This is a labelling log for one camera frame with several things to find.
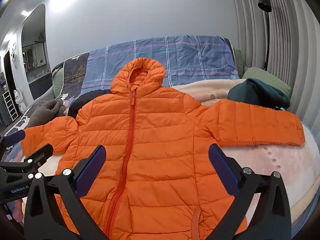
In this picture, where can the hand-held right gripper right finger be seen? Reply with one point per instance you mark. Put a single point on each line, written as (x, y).
(223, 170)

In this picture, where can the arched wall niche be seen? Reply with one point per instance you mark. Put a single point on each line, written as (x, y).
(35, 55)

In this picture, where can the dark teal garment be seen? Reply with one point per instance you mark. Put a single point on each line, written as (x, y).
(255, 92)

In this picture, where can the brown fleece garment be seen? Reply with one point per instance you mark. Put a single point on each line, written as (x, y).
(42, 115)

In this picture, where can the white cat figurine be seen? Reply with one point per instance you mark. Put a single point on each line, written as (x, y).
(18, 97)

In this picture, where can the grey curtain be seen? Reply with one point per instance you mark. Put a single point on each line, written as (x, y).
(287, 42)

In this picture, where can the green pillow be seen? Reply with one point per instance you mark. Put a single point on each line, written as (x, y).
(270, 80)
(57, 82)

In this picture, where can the black floor lamp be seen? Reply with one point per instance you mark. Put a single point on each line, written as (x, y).
(265, 2)

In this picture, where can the blue plaid quilt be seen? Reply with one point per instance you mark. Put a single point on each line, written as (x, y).
(187, 55)

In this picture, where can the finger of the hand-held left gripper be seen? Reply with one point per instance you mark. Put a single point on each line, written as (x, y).
(38, 155)
(13, 138)

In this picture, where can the bear printed blanket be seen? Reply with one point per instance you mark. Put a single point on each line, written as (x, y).
(287, 170)

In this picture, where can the orange puffer jacket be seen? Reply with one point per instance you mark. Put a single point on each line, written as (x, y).
(162, 142)

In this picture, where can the potted plant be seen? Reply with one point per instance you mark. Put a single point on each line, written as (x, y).
(41, 38)

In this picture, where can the black garment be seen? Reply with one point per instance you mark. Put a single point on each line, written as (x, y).
(82, 102)

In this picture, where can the white ladder rack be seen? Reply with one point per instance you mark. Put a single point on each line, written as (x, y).
(10, 105)

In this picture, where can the pink cloth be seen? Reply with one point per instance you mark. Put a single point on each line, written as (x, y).
(18, 211)

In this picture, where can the dark floral quilt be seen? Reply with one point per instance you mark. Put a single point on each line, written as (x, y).
(75, 72)

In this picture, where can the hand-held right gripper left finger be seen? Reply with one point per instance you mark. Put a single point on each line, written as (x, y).
(91, 170)

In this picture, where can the white wall decoration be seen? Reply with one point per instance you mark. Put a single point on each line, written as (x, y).
(13, 55)

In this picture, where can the green headboard cushion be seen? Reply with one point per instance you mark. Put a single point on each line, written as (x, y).
(238, 60)

